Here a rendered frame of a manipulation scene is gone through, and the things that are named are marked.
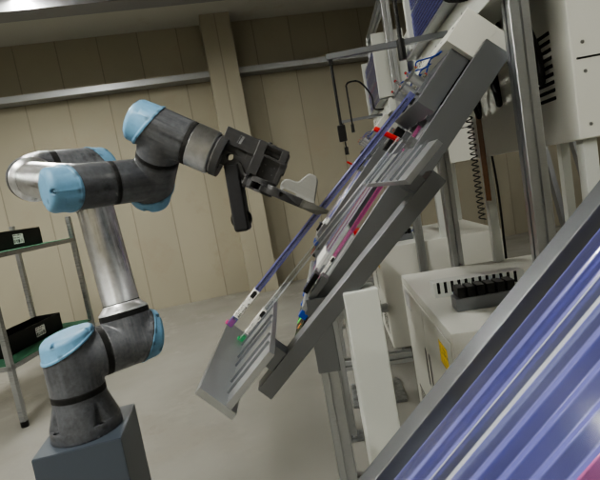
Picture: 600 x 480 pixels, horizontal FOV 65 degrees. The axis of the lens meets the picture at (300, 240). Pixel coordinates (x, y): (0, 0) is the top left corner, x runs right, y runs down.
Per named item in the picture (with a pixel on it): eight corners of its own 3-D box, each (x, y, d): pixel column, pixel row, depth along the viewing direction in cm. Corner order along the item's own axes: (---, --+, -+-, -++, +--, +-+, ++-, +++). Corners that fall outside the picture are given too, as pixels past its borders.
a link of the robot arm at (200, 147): (178, 163, 75) (190, 166, 84) (205, 174, 76) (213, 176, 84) (196, 119, 75) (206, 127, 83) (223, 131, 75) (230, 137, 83)
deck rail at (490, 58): (327, 328, 107) (304, 313, 107) (327, 325, 109) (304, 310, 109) (510, 53, 98) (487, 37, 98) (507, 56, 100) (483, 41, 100)
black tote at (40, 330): (7, 358, 266) (2, 339, 264) (-22, 362, 267) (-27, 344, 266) (63, 328, 322) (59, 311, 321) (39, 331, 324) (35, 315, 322)
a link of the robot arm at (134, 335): (98, 375, 113) (39, 158, 114) (156, 353, 122) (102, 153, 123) (113, 377, 104) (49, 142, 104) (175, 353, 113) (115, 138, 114)
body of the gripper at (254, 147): (293, 153, 76) (225, 123, 75) (272, 202, 76) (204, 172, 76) (293, 157, 83) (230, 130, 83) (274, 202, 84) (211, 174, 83)
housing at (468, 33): (500, 75, 101) (445, 40, 100) (443, 111, 149) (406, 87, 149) (522, 42, 100) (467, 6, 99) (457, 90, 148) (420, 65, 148)
